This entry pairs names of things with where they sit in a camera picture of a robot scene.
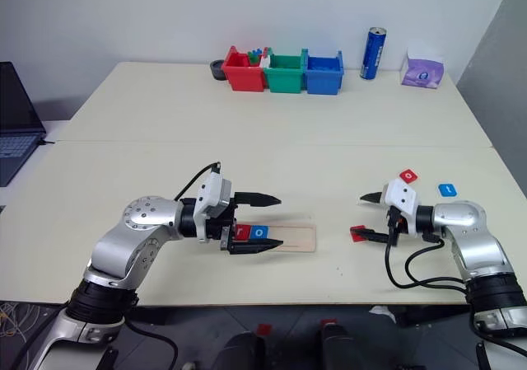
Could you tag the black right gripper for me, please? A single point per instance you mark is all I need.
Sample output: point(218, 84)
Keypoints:
point(396, 226)

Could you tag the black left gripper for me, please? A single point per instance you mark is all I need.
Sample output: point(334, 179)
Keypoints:
point(224, 230)

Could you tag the red letter b block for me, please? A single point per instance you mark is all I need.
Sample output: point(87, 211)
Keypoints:
point(356, 227)

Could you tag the red letter o block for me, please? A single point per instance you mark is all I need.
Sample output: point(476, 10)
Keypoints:
point(403, 172)

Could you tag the blue letter t block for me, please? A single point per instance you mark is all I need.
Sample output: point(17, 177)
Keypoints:
point(442, 188)

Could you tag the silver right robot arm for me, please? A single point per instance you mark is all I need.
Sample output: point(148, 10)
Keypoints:
point(461, 217)

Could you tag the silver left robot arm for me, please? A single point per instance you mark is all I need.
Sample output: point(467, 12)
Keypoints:
point(144, 217)

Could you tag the blue letter o block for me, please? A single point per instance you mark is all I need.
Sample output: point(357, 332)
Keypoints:
point(266, 229)

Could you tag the red letter r block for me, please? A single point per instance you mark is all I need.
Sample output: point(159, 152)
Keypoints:
point(243, 232)

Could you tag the wooden letter tray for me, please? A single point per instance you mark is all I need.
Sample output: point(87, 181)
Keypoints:
point(296, 238)

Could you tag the dark rounded shape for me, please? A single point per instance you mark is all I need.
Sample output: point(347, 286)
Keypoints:
point(335, 345)
point(243, 351)

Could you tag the blue plastic bin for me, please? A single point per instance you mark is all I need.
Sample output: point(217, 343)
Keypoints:
point(323, 82)

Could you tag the green plastic bin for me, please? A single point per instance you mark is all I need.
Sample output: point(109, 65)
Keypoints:
point(284, 81)

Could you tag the red plastic bin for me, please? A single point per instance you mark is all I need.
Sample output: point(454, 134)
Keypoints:
point(243, 77)

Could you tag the purple tissue box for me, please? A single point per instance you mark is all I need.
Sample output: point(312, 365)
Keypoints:
point(420, 75)

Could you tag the dark round bowl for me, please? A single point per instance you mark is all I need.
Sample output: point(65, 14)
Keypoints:
point(215, 71)

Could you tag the blue drink can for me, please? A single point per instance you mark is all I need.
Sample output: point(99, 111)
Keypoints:
point(372, 57)

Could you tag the small white plastic brick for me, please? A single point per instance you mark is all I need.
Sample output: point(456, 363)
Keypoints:
point(264, 61)

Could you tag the small green plastic brick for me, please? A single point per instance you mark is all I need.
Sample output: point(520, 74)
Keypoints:
point(252, 58)

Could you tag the small blue plastic brick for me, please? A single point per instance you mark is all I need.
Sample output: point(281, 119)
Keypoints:
point(255, 51)

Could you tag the small red plastic brick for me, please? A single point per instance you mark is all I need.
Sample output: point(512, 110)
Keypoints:
point(268, 51)

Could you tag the dark grey laptop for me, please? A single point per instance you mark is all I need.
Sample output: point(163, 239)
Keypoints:
point(16, 110)

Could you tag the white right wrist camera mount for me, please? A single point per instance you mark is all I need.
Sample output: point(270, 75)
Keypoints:
point(401, 195)

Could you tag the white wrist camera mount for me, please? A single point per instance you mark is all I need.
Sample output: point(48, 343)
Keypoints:
point(210, 193)
point(401, 195)

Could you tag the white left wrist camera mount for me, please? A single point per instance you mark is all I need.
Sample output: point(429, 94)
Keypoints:
point(210, 193)

